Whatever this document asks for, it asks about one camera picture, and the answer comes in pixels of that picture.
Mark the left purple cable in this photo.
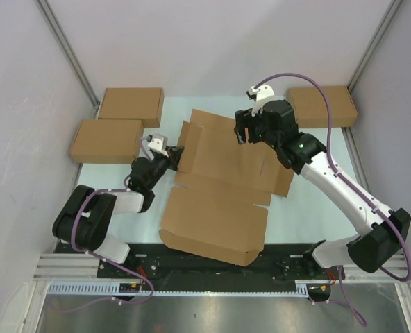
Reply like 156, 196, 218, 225
58, 137, 156, 315

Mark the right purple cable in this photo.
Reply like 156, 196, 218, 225
253, 72, 411, 327

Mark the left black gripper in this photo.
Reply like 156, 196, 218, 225
146, 145, 184, 190

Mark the cardboard box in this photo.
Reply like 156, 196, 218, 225
159, 110, 294, 266
98, 87, 165, 128
69, 119, 144, 164
286, 86, 358, 128

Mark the left aluminium corner post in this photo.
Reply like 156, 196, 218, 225
35, 0, 99, 108

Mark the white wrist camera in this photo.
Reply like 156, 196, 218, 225
147, 134, 168, 156
246, 85, 275, 117

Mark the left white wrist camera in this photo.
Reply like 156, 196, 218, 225
147, 134, 168, 156

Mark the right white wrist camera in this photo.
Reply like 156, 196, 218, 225
246, 85, 275, 117

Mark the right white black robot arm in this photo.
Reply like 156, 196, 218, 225
234, 100, 411, 278

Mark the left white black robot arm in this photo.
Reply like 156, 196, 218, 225
52, 146, 184, 278

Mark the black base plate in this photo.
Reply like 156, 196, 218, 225
54, 242, 389, 280

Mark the right aluminium corner post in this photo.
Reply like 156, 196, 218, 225
347, 0, 405, 93

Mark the white slotted cable duct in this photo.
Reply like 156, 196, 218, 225
47, 281, 309, 298

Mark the purple cable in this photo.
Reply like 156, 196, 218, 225
253, 72, 411, 327
58, 137, 156, 315

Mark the aluminium corner post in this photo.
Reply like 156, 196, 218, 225
347, 0, 405, 93
35, 0, 99, 108

